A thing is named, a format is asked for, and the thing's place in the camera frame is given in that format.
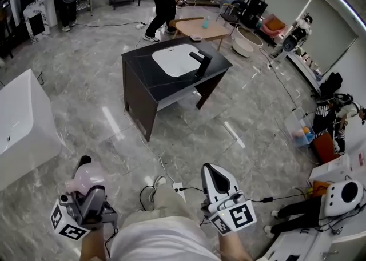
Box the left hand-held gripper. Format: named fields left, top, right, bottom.
left=50, top=155, right=118, bottom=241

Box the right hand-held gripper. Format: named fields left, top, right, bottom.
left=201, top=163, right=257, bottom=236

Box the translucent pink bottle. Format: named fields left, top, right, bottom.
left=65, top=160, right=107, bottom=195

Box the person's right forearm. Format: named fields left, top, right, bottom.
left=218, top=228, right=254, bottom=261

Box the person's left forearm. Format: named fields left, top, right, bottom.
left=79, top=224, right=109, bottom=261

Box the black sink counter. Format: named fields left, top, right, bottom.
left=121, top=36, right=233, bottom=143

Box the white sink basin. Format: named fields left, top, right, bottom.
left=152, top=43, right=204, bottom=78

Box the white power strip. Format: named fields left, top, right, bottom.
left=172, top=182, right=187, bottom=202

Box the person's beige trouser leg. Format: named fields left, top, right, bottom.
left=122, top=183, right=201, bottom=228

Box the person's white shoe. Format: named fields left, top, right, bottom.
left=148, top=175, right=168, bottom=202

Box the white bathtub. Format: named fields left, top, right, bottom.
left=0, top=68, right=62, bottom=192

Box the person's white shirt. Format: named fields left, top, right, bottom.
left=109, top=215, right=221, bottom=261

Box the clear plastic bin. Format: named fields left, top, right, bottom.
left=284, top=107, right=316, bottom=148

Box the orange stool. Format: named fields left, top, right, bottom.
left=312, top=132, right=341, bottom=165

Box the white cardboard box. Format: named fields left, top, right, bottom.
left=308, top=154, right=353, bottom=184

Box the black faucet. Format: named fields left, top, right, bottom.
left=189, top=50, right=214, bottom=78

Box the white backpack device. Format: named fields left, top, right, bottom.
left=323, top=180, right=364, bottom=218

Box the round white tub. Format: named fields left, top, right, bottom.
left=232, top=26, right=264, bottom=58

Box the marble pattern cabinet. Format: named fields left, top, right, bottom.
left=22, top=0, right=51, bottom=44

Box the black backpack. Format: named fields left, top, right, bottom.
left=318, top=71, right=344, bottom=97

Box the wooden coffee table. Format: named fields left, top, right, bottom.
left=169, top=17, right=231, bottom=52

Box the pink chair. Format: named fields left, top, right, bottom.
left=259, top=14, right=287, bottom=40

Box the black armchair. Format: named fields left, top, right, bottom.
left=216, top=1, right=249, bottom=25

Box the black power cable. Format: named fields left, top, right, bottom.
left=138, top=185, right=315, bottom=212

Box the white floor cable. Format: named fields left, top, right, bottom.
left=123, top=105, right=176, bottom=183

